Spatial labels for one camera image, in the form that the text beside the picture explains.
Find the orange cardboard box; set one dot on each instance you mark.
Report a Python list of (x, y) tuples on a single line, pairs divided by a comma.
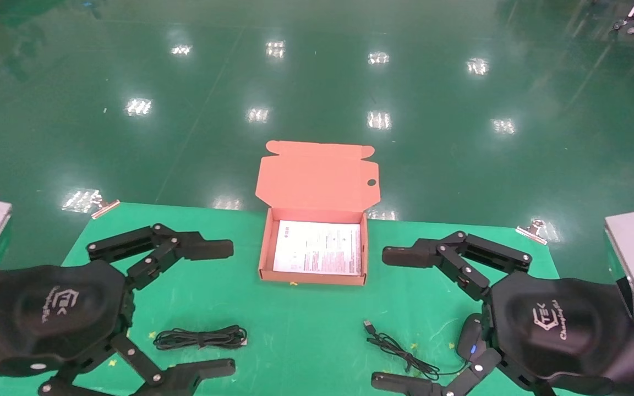
[(317, 181)]

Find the green table mat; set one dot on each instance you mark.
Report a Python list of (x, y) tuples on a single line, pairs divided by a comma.
[(295, 319)]

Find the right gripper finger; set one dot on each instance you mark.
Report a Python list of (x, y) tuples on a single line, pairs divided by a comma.
[(405, 385), (410, 256)]

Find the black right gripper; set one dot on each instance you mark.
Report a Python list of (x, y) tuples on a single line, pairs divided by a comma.
[(559, 324)]

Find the white printed leaflet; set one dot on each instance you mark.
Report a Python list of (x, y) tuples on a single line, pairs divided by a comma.
[(317, 247)]

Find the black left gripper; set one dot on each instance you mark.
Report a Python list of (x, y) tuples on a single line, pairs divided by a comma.
[(58, 308)]

